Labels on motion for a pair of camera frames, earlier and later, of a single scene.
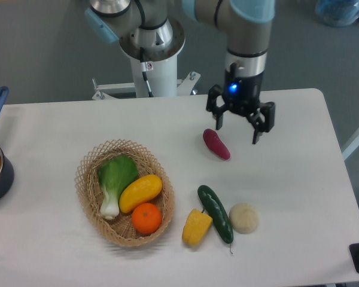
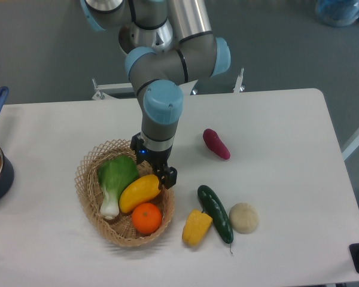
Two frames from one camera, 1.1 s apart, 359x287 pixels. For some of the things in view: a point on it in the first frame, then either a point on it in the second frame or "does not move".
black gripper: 241,94 -> 158,159
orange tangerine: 146,218 does not move
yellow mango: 139,191 does not move
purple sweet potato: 215,143 does not move
